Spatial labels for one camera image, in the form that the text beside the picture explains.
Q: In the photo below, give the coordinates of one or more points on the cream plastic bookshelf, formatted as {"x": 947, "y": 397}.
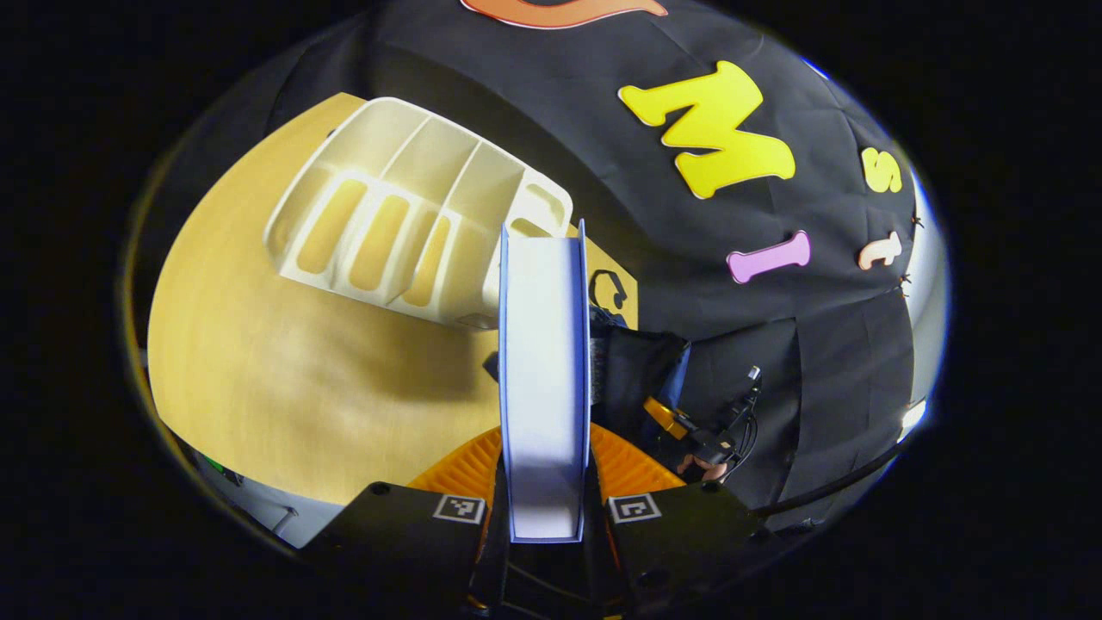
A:
{"x": 413, "y": 215}

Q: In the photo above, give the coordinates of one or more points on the white book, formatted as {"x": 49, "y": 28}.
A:
{"x": 544, "y": 379}

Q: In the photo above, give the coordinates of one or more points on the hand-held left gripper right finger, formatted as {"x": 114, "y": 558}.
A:
{"x": 680, "y": 538}

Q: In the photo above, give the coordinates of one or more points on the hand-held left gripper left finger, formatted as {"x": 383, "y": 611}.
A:
{"x": 405, "y": 542}

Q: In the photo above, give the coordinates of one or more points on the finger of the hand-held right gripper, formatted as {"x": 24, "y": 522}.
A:
{"x": 665, "y": 415}

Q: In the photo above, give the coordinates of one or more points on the black backdrop cloth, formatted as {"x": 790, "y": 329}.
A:
{"x": 603, "y": 172}

